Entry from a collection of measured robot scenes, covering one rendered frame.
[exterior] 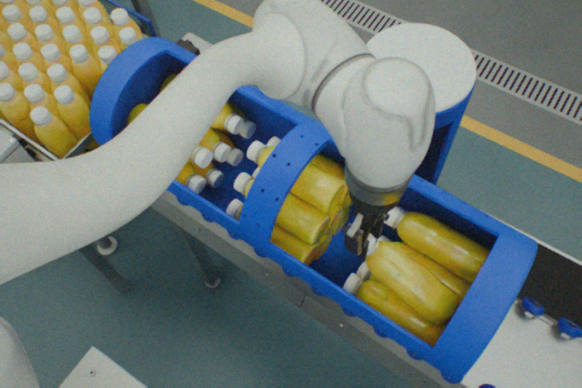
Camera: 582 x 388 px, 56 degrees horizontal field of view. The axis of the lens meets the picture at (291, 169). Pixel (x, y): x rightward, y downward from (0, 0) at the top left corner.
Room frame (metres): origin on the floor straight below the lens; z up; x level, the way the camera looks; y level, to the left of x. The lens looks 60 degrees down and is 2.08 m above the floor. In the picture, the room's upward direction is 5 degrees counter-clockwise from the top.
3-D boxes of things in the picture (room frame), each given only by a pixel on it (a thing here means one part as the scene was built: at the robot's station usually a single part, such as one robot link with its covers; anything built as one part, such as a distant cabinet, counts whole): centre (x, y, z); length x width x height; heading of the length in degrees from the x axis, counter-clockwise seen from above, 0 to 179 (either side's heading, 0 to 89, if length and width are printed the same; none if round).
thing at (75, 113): (0.82, 0.51, 0.99); 0.07 x 0.07 x 0.19
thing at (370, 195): (0.35, -0.12, 1.44); 0.09 x 0.09 x 0.06
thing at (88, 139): (0.86, 0.41, 0.96); 0.40 x 0.01 x 0.03; 140
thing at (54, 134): (0.76, 0.55, 0.99); 0.07 x 0.07 x 0.19
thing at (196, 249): (0.72, 0.35, 0.31); 0.06 x 0.06 x 0.63; 50
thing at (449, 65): (0.85, -0.33, 1.03); 0.28 x 0.28 x 0.01
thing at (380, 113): (0.36, -0.11, 1.55); 0.13 x 0.11 x 0.16; 29
